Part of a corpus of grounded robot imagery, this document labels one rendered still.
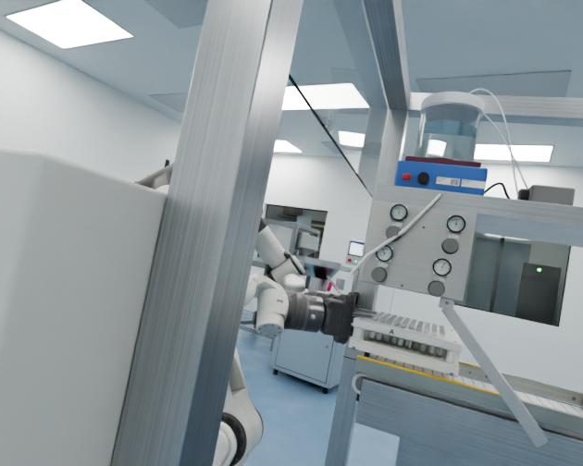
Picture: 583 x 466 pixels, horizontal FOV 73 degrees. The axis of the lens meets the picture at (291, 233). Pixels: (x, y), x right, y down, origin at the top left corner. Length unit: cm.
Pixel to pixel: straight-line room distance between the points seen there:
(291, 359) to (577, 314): 369
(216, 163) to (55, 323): 15
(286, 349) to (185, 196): 349
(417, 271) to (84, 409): 73
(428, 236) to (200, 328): 69
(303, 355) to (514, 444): 284
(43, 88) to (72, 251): 548
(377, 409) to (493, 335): 508
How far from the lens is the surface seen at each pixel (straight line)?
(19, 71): 565
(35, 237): 26
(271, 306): 94
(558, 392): 128
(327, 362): 361
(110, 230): 30
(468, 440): 100
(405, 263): 92
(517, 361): 605
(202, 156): 33
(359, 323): 98
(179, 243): 32
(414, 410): 99
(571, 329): 603
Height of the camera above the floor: 112
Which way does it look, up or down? 3 degrees up
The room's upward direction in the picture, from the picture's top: 11 degrees clockwise
